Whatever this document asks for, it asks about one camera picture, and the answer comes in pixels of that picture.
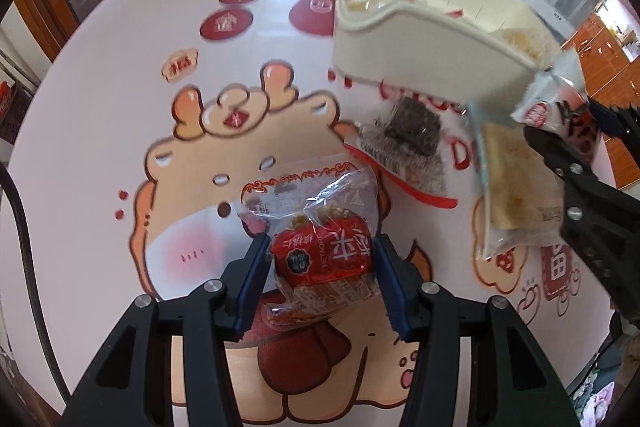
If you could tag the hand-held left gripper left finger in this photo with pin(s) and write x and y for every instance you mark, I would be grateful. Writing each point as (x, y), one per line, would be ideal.
(252, 277)

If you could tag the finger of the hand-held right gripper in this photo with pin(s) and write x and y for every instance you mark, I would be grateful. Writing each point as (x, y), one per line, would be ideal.
(617, 117)
(575, 187)

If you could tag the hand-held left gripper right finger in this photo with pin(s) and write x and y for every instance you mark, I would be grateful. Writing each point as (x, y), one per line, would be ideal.
(392, 287)

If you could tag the small red walnut snack packet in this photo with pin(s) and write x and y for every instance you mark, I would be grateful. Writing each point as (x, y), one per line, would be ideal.
(320, 252)

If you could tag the red and white snack packet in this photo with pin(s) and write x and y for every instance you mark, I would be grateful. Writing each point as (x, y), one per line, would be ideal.
(545, 107)

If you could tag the white plastic storage tray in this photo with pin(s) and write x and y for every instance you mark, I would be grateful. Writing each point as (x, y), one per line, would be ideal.
(425, 42)

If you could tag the clear cracker packet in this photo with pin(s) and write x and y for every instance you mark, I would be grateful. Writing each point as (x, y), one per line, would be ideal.
(515, 187)

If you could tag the orange wooden cabinet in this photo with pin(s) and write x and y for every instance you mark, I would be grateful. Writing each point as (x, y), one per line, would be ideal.
(600, 57)

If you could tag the dark brown cake packet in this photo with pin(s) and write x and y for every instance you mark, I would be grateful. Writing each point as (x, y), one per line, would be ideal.
(410, 127)

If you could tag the cartoon printed tablecloth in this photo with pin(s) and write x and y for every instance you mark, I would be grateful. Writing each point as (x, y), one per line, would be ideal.
(125, 117)

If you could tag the patterned cloth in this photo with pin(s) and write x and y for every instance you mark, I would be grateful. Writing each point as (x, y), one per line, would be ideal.
(600, 402)

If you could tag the red box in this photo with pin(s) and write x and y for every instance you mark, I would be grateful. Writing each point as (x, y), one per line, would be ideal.
(5, 99)

